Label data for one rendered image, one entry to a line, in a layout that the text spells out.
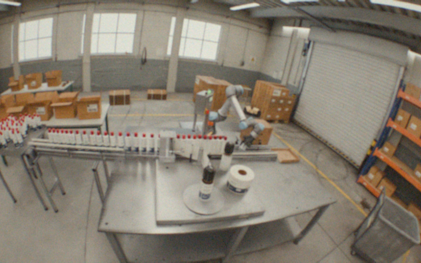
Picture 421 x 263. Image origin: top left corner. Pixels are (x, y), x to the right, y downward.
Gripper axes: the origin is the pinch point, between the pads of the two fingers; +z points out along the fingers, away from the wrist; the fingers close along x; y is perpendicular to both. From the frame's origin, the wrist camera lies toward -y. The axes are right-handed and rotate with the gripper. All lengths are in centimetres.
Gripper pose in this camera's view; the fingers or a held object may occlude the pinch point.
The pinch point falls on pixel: (239, 148)
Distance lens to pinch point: 196.4
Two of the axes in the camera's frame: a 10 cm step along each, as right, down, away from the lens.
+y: 2.3, 4.7, -8.6
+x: 7.5, 4.8, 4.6
